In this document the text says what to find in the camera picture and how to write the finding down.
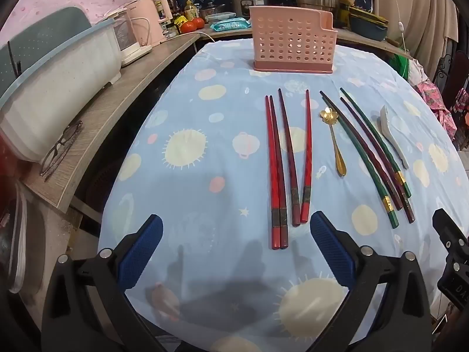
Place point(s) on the glass lidded container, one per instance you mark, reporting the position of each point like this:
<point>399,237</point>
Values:
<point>220,15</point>

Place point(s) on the gold flower spoon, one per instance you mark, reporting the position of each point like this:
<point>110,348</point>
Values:
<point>325,114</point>

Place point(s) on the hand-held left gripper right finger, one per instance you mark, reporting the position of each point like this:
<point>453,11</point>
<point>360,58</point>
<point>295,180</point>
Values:
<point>331,249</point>

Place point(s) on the pink perforated utensil basket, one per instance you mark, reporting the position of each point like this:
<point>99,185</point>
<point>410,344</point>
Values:
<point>289,40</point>

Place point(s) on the teal plastic chair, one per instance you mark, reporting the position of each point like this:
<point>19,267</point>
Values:
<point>44,33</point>

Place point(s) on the red tomato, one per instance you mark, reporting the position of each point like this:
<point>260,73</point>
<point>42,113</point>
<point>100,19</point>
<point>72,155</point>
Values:
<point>199,22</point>
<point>188,26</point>

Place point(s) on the wooden side counter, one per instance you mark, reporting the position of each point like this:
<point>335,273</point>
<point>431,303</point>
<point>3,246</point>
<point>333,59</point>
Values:
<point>110,117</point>

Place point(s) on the dark purple chopstick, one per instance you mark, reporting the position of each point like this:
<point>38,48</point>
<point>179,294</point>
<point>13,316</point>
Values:
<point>409,214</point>
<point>397,203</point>

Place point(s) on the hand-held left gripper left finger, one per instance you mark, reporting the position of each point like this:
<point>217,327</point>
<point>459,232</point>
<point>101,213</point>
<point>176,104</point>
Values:
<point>141,249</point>

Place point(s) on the beige curtain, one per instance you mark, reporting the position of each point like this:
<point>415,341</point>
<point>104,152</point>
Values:
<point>421,7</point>

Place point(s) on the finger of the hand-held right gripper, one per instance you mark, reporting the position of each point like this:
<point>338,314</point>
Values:
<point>449,231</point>

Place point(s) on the white glass kettle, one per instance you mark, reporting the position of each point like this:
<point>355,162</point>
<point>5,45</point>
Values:
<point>128,40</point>

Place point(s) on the blue wet wipes pack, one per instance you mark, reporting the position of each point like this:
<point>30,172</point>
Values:
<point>231,25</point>

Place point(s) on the green chopstick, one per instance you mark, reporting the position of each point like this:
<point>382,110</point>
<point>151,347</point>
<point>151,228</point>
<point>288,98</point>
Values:
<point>392,220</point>
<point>405,189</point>

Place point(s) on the dark metal chair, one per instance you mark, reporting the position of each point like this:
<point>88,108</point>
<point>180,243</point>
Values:
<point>454,69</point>

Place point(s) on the pink floral cloth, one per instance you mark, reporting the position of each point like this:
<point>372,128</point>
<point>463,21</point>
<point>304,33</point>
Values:
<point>436,102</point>

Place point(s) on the green basin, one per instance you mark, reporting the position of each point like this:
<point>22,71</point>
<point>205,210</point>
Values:
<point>401,66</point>

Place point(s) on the white ceramic spoon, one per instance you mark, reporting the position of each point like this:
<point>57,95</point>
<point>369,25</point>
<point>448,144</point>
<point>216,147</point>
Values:
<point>388,121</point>

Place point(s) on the pink kitchen appliance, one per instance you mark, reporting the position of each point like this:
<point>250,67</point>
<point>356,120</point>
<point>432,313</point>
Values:
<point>150,14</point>

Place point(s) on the dark red chopstick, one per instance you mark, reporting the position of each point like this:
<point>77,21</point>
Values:
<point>295,216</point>

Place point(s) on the yellow oil bottle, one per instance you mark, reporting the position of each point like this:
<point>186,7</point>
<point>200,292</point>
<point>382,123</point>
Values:
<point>191,9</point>

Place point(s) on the eyeglasses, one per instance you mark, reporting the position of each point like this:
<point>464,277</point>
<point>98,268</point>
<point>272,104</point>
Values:
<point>60,150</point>

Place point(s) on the white tub with blue rim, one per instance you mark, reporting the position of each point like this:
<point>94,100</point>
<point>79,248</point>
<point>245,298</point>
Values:
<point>55,91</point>

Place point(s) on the small jar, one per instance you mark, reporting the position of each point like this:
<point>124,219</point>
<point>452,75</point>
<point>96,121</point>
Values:
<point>171,28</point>

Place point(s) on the blue printed tablecloth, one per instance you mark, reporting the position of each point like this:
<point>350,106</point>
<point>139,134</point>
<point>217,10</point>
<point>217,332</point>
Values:
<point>205,176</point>

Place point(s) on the yellow-brown lump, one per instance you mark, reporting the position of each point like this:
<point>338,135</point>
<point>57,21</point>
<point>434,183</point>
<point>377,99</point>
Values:
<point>346,2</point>

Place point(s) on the dark sauce bottle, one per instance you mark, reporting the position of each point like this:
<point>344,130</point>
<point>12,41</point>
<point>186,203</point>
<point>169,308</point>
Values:
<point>176,5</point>

